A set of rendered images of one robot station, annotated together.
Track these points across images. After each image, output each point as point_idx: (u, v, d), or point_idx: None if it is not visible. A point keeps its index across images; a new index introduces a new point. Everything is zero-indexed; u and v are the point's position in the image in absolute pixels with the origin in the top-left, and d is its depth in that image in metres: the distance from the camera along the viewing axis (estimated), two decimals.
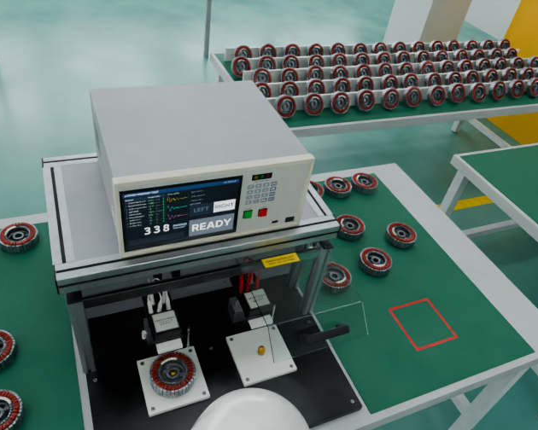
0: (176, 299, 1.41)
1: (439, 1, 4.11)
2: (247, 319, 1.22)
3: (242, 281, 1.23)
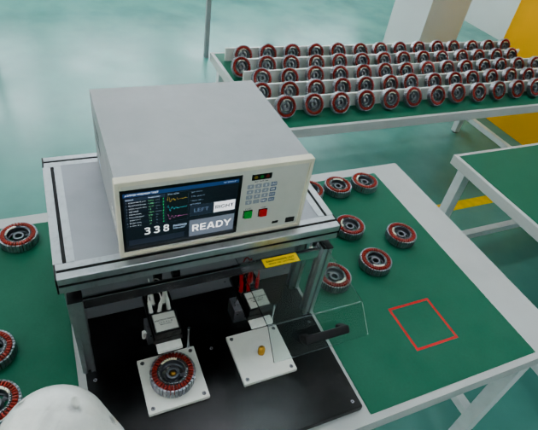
0: (176, 299, 1.41)
1: (439, 1, 4.11)
2: (247, 319, 1.22)
3: (242, 281, 1.23)
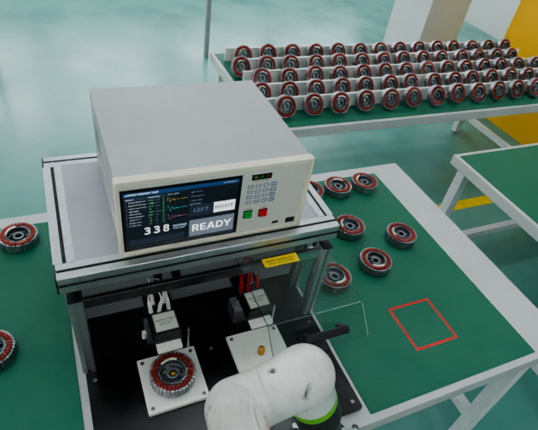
0: (176, 299, 1.41)
1: (439, 1, 4.11)
2: (247, 319, 1.22)
3: (242, 281, 1.23)
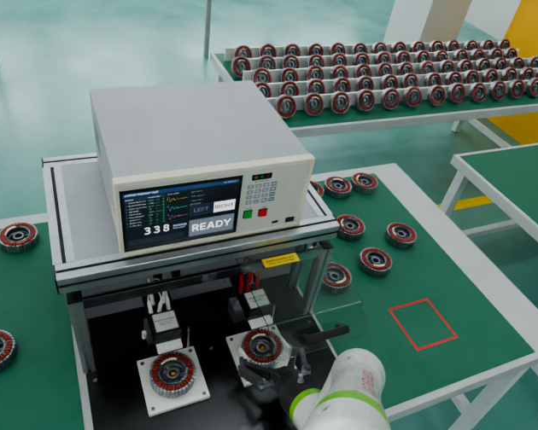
0: (176, 299, 1.41)
1: (439, 1, 4.11)
2: (247, 319, 1.22)
3: (242, 281, 1.23)
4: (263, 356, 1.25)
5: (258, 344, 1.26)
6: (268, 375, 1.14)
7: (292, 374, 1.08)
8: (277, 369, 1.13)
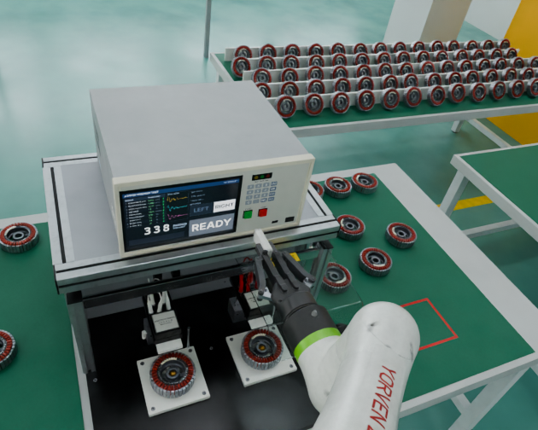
0: (176, 299, 1.41)
1: (439, 1, 4.11)
2: (247, 319, 1.22)
3: (242, 281, 1.23)
4: (263, 356, 1.25)
5: (258, 344, 1.26)
6: (289, 279, 0.95)
7: None
8: None
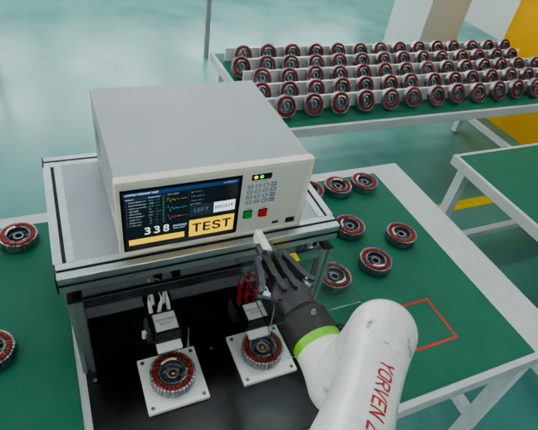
0: (176, 299, 1.41)
1: (439, 1, 4.11)
2: (245, 330, 1.25)
3: (240, 293, 1.26)
4: (263, 356, 1.25)
5: (258, 344, 1.26)
6: (289, 279, 0.96)
7: None
8: None
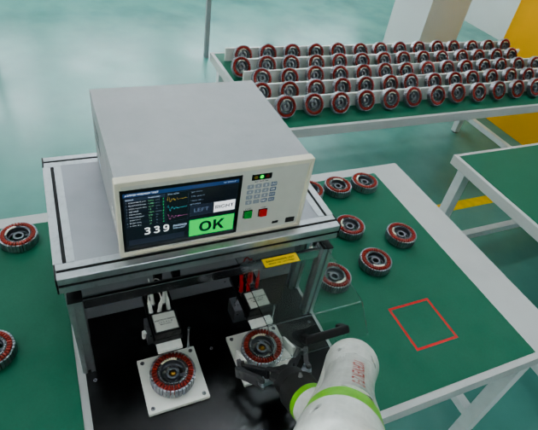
0: (176, 299, 1.41)
1: (439, 1, 4.11)
2: (247, 319, 1.22)
3: (242, 281, 1.23)
4: (263, 356, 1.25)
5: (258, 344, 1.26)
6: (293, 366, 1.17)
7: None
8: None
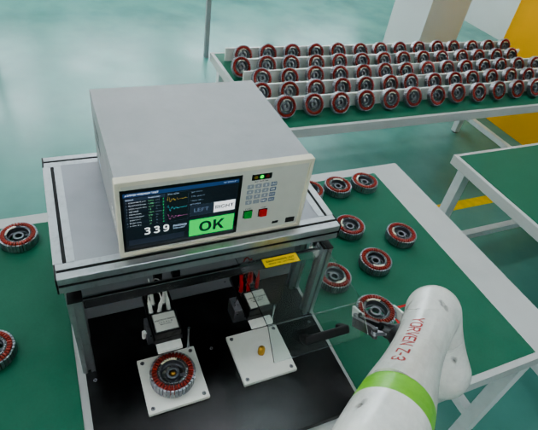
0: (176, 299, 1.41)
1: (439, 1, 4.11)
2: (247, 319, 1.22)
3: (242, 281, 1.23)
4: None
5: (371, 307, 1.30)
6: None
7: None
8: None
